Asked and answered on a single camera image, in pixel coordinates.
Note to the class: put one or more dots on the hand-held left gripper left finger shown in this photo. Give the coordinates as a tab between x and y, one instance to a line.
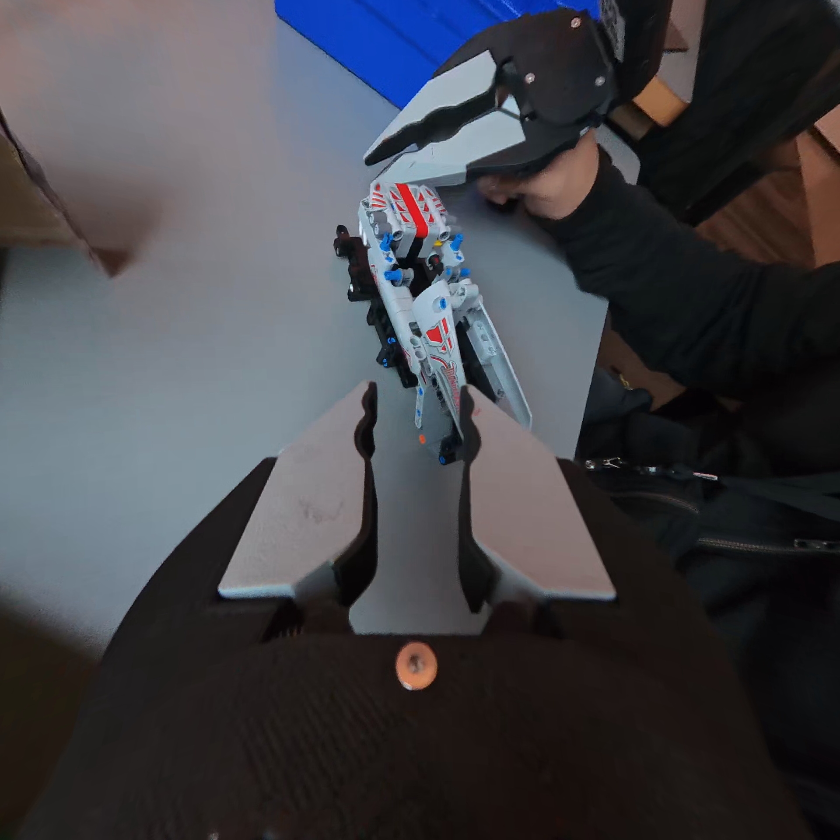
295	518

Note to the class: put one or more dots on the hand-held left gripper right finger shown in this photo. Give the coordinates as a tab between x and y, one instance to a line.
538	525

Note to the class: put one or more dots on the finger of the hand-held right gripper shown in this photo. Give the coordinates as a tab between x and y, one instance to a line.
472	151
446	92

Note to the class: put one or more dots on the blue plastic bin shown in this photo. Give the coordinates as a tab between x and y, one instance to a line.
394	39

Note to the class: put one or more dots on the grey red lego vehicle model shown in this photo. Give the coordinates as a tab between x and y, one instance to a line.
426	315

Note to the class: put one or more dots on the black lego set box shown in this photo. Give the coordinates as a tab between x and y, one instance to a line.
39	197

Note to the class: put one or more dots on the person's right hand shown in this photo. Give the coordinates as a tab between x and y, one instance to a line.
558	187

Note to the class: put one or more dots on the person's black jacket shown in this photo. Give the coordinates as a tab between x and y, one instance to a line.
754	623

